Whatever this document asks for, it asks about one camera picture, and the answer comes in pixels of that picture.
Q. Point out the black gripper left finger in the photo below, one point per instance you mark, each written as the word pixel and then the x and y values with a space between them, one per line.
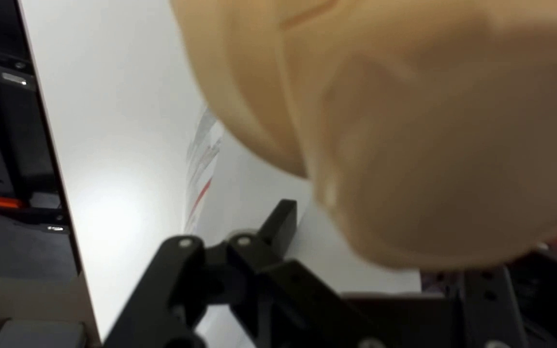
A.
pixel 228 296

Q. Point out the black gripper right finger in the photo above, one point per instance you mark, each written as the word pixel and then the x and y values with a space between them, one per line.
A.
pixel 518 310

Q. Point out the translucent white plastic jug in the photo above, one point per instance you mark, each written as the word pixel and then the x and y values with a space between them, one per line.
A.
pixel 253 194

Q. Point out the tan plastic water bottle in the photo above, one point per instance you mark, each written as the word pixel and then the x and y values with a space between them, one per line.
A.
pixel 421 116

